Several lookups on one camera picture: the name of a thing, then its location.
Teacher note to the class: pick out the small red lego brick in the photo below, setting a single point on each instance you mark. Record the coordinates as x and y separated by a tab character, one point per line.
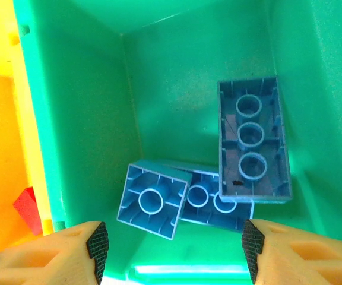
27	207

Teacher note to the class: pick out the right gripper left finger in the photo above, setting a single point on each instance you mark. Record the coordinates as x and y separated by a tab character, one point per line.
40	255

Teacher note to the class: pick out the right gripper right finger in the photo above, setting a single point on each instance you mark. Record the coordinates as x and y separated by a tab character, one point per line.
301	255

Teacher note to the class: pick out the green plastic bin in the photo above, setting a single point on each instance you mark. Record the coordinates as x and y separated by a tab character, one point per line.
85	104

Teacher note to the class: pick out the small blue lego brick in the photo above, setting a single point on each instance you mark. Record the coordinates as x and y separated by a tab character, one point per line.
135	184

